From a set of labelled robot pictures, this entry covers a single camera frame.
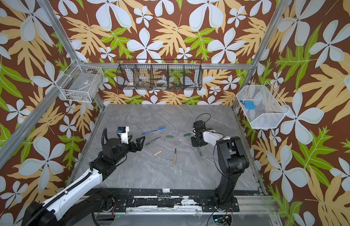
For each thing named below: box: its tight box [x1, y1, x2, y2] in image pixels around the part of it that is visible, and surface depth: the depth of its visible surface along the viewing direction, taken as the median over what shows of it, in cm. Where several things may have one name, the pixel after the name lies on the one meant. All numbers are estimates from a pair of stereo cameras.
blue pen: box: [141, 129, 158, 135], surface depth 107 cm
